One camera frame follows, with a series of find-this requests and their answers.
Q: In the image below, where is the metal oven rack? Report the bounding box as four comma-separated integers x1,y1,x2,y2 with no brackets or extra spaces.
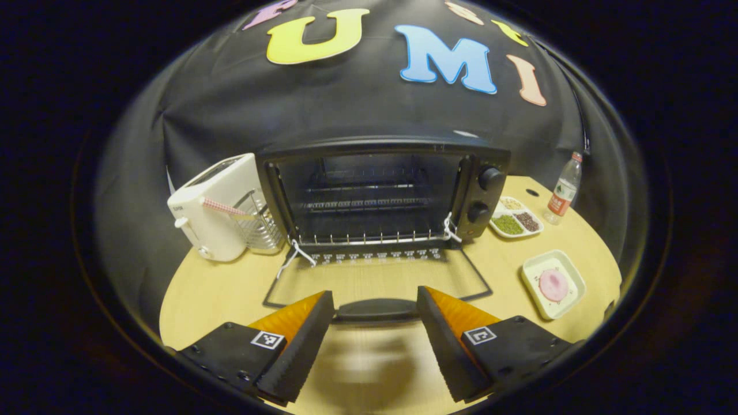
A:
296,182,456,248

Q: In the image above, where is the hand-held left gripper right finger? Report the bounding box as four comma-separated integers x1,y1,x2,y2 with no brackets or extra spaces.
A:
416,286,577,403

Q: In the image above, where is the clear plastic water bottle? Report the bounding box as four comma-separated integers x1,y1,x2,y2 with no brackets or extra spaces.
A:
543,152,583,226

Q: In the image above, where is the pink meat slice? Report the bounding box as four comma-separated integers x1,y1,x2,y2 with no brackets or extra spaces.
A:
539,269,570,303

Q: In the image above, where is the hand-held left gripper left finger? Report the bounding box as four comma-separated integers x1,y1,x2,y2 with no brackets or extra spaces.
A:
176,290,336,404

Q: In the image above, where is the black backdrop stand pole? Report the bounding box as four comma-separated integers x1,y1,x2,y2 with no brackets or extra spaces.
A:
562,69,593,157

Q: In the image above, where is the black electric oven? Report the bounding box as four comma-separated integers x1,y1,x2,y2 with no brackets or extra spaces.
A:
257,135,511,323

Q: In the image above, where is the metal wire basket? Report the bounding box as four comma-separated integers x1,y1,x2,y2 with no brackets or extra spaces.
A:
234,189,285,255

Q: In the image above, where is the divided dish of beans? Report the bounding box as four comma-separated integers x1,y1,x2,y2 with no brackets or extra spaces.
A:
489,196,545,240

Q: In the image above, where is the white toaster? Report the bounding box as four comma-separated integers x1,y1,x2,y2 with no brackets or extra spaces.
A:
167,153,267,263

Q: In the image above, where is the white cord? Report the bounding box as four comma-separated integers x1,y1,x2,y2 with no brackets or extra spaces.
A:
442,212,463,243
276,239,317,281

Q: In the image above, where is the cream square dish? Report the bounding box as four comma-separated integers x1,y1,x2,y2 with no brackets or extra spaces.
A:
521,250,587,321

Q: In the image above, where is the red checked strip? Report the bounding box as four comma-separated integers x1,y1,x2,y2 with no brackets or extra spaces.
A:
201,198,255,220

